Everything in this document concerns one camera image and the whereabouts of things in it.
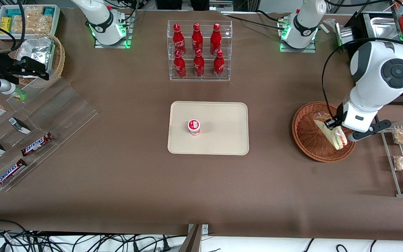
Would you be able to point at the clear bag of crackers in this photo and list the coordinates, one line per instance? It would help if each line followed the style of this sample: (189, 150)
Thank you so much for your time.
(33, 22)

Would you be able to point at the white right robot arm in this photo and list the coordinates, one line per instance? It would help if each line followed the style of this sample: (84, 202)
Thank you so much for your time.
(101, 19)

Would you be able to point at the metal table bracket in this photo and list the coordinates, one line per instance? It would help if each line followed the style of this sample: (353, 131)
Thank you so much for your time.
(205, 229)

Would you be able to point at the black food warmer machine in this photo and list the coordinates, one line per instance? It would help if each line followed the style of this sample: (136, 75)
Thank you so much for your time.
(360, 24)

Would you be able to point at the clear acrylic display shelf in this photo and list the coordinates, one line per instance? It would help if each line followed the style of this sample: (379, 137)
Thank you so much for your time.
(61, 112)

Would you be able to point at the white red yogurt cup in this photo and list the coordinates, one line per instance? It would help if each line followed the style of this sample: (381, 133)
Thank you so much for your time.
(194, 126)

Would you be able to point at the silver metal box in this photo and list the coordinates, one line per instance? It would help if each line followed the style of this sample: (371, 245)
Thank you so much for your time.
(345, 35)

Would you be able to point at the teal snack packet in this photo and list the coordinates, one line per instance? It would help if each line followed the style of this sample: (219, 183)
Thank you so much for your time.
(49, 11)
(13, 13)

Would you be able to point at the green white bottle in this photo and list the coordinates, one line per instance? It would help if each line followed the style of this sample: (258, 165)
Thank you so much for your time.
(19, 93)

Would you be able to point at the clear acrylic bottle rack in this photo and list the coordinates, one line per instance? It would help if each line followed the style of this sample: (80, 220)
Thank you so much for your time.
(229, 49)

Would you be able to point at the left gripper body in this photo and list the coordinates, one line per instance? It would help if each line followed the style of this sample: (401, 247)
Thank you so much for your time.
(338, 114)

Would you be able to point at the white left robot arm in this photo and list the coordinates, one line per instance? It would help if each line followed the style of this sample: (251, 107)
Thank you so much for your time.
(376, 70)

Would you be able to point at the brown snickers bar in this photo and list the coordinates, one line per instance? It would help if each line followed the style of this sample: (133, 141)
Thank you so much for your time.
(9, 173)
(37, 144)

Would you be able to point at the round brown wicker basket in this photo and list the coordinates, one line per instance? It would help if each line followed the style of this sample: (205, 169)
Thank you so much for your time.
(308, 140)

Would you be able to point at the beige rectangular tray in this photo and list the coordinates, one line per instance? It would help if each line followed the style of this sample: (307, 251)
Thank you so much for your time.
(222, 133)

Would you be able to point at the silver foil bag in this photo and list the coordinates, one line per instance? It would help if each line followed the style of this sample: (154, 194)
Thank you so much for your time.
(37, 47)

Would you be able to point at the red cola bottle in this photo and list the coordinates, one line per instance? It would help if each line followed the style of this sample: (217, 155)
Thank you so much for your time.
(179, 66)
(216, 39)
(218, 66)
(198, 65)
(197, 38)
(178, 39)

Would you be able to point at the dark metal bar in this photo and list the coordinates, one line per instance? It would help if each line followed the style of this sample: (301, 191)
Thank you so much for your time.
(191, 241)

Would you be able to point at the triangular sandwich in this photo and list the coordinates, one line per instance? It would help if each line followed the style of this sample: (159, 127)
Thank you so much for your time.
(332, 138)

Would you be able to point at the white paper tag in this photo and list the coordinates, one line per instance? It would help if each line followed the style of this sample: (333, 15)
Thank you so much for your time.
(325, 28)

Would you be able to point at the yellow snack packet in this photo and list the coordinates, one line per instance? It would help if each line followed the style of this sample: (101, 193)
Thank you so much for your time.
(5, 24)

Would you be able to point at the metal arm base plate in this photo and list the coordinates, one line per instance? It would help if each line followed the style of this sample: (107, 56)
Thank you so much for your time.
(128, 36)
(297, 50)

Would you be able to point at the tan wicker basket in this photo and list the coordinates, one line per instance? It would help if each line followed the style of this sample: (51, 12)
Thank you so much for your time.
(58, 59)

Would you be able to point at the steel food pan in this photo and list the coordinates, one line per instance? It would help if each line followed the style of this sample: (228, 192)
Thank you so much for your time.
(383, 26)

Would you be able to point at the white plastic snack bin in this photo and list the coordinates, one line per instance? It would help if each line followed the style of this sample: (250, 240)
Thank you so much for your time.
(56, 19)

